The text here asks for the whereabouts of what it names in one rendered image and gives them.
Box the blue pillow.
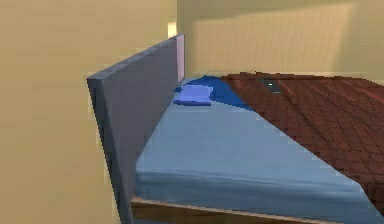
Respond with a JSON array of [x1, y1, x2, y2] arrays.
[[172, 84, 215, 107]]

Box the dark red quilted blanket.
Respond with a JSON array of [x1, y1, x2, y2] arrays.
[[220, 71, 384, 217]]

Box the small dark phone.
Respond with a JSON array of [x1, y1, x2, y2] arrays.
[[260, 78, 284, 95]]

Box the bed with grey headboard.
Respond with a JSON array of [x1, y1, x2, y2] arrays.
[[86, 33, 384, 224]]

